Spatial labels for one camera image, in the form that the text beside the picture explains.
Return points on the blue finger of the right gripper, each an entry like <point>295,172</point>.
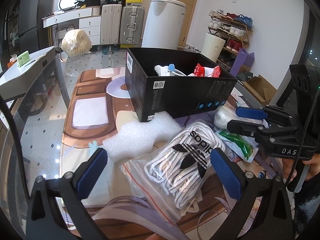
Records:
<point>251,113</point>

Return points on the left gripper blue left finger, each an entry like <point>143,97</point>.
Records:
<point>89,172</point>

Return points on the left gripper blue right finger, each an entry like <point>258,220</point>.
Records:
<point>228,173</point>

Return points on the adidas bag of laces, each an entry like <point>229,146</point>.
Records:
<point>180,167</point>

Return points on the white blue plush toy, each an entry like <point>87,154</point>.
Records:
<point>169,70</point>

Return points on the open brown cardboard box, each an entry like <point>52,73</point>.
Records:
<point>260,89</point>

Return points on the green contents plastic bag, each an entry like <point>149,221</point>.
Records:
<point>245,147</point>

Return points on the white foam packing piece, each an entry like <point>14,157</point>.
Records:
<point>137,138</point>

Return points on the red white snack packet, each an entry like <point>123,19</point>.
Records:
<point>201,71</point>

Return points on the black cardboard storage box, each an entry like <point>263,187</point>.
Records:
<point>178,95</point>

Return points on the cream cylindrical bin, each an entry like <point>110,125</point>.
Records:
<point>212,46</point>

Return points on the wooden shoe rack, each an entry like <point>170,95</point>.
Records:
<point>234,29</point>

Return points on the white low side table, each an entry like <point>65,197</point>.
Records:
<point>17,80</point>

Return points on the white cylindrical appliance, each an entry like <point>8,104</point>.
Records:
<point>164,24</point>

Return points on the green tissue box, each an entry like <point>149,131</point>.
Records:
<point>23,58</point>

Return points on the cream yarn bundle in plastic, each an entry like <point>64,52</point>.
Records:
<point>76,42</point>

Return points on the silver hard suitcase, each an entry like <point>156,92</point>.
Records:
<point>131,24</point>

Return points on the white drawer desk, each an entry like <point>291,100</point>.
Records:
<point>88,19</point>

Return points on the beige hard suitcase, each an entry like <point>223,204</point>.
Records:
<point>110,24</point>

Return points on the black bag on desk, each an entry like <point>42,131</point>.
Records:
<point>87,3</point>

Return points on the black refrigerator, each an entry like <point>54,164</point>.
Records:
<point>32,36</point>

